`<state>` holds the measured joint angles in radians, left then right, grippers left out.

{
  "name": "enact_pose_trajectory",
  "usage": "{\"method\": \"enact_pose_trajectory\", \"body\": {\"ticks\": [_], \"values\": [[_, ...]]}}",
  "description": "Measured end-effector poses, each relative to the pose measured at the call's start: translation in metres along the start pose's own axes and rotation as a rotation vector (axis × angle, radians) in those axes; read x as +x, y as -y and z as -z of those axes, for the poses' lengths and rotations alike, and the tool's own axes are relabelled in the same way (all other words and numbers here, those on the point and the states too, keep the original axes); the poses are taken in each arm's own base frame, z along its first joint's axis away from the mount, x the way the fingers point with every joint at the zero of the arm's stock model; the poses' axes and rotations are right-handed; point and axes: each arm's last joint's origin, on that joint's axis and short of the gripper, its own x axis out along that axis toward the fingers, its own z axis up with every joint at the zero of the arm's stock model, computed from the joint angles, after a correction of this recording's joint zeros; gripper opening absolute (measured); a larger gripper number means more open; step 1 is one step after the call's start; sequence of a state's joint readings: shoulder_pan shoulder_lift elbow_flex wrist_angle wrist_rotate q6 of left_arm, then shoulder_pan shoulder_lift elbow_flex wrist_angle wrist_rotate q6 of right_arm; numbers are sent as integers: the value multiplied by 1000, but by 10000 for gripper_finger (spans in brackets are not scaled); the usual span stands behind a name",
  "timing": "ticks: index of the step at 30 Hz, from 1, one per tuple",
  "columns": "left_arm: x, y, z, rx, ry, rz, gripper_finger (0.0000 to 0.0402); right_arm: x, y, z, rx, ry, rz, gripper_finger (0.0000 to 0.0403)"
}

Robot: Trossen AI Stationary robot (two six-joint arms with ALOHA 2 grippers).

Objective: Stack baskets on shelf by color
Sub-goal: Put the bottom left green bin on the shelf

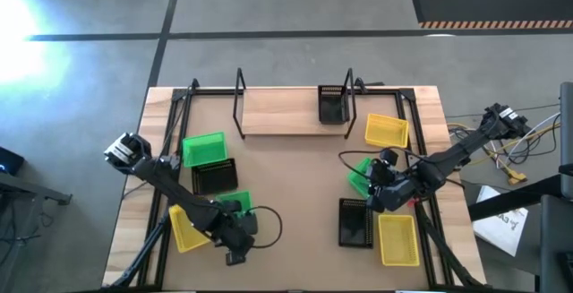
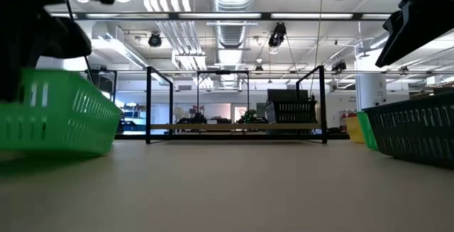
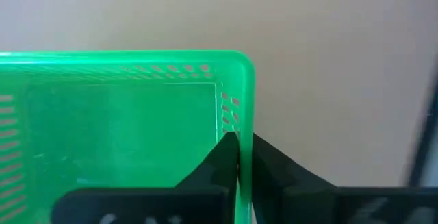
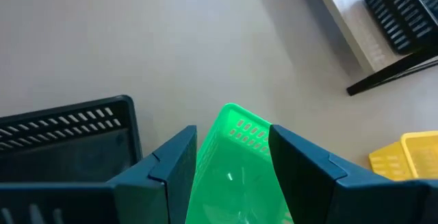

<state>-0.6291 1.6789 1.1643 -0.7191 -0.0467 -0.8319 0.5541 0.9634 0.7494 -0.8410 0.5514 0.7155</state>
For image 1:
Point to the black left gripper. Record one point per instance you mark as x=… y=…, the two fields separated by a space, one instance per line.
x=233 y=238

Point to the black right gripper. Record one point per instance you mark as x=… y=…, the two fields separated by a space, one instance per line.
x=396 y=192

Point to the green plastic basket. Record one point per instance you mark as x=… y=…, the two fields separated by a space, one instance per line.
x=204 y=149
x=358 y=178
x=245 y=196

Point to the black plastic basket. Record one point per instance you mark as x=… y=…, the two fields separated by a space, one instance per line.
x=333 y=105
x=356 y=223
x=215 y=177

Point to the yellow plastic basket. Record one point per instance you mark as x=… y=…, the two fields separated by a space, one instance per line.
x=398 y=240
x=386 y=130
x=181 y=235

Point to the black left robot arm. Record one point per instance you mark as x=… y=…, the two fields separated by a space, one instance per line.
x=179 y=190

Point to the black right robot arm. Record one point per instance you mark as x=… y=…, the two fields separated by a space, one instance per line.
x=456 y=154

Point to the white paper sheet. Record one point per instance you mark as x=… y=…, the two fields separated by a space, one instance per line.
x=501 y=223

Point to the black hazard striped floor mat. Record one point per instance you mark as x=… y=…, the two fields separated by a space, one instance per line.
x=492 y=6

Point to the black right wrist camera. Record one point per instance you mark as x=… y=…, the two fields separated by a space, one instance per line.
x=389 y=156

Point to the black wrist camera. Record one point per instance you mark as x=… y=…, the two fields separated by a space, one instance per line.
x=235 y=258
x=389 y=156

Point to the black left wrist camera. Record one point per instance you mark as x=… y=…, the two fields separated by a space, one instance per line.
x=235 y=258

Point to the wooden shelf with black frame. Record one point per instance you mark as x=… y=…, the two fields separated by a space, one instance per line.
x=282 y=111

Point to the black aluminium table frame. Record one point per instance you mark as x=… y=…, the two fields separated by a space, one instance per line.
x=215 y=91

